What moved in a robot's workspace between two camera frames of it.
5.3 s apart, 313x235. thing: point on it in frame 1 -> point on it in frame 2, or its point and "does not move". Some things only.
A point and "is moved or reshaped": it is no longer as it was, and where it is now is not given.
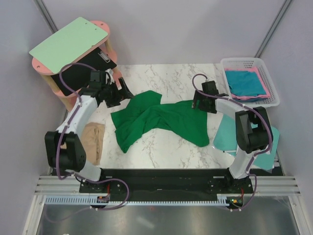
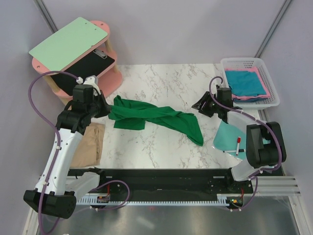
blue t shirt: [245, 82] does not move
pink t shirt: [254, 69] does not move
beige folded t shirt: [91, 137] does not move
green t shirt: [144, 109] is moved or reshaped
